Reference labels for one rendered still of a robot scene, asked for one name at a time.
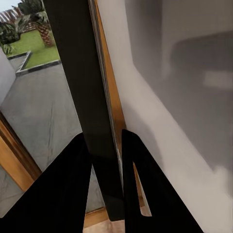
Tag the poster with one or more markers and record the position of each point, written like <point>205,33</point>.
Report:
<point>75,28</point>

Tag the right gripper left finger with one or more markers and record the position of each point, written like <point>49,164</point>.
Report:
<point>56,201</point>

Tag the door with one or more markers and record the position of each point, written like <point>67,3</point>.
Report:
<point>38,118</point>

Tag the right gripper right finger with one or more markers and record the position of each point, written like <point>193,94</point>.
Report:
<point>169,213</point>

